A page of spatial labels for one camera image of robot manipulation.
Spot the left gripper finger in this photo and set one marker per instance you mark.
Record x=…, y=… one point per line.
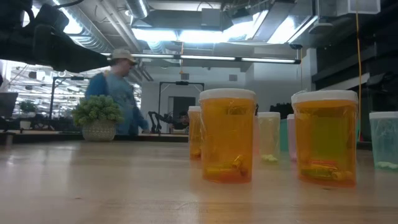
x=81, y=57

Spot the pink medicine bottle white cap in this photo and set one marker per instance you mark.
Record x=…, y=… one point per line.
x=290, y=140

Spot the black metal gantry frame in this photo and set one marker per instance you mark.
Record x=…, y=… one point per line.
x=182, y=83
x=52, y=96

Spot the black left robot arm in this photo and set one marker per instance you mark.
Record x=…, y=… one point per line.
x=12, y=46

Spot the black shelving rack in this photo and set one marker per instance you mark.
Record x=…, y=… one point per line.
x=382, y=62

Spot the yellow-green medicine bottle white cap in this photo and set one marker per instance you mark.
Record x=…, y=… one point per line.
x=269, y=137

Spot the background black robot arm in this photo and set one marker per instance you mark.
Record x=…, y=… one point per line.
x=153, y=121

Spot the teal medicine bottle white cap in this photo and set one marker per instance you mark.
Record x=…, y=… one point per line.
x=384, y=140

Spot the dark computer monitor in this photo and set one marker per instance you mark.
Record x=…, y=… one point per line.
x=7, y=104

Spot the green potted artificial plant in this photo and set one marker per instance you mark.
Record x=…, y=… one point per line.
x=98, y=130

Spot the orange medicine bottle white cap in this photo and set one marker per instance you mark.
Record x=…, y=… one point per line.
x=194, y=133
x=325, y=140
x=227, y=140

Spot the small background potted plant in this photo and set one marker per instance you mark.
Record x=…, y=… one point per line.
x=27, y=107

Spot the person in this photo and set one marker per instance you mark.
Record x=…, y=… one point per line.
x=118, y=93
x=182, y=124

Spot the long LED light bar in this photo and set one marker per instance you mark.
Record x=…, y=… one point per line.
x=202, y=58

